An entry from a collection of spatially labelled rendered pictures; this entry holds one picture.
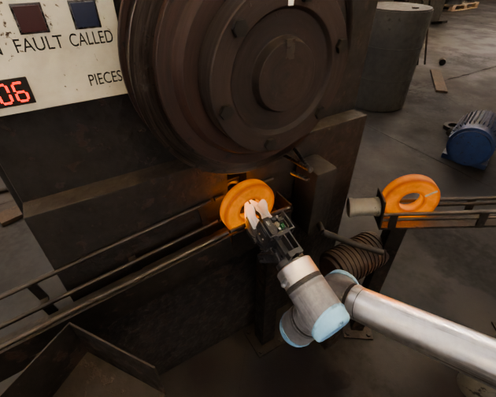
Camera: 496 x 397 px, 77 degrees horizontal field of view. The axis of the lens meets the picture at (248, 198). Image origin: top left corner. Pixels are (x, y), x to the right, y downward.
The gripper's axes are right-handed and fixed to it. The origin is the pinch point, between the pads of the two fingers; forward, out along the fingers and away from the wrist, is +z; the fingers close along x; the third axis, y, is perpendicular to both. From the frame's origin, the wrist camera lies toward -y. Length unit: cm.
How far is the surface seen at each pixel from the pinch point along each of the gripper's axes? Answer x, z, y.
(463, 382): -59, -74, -50
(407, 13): -233, 130, -31
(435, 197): -49, -22, 5
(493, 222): -63, -36, 2
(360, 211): -31.4, -13.8, -3.4
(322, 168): -22.6, -0.8, 5.8
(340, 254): -25.2, -19.8, -15.9
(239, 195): 3.4, 0.5, 5.3
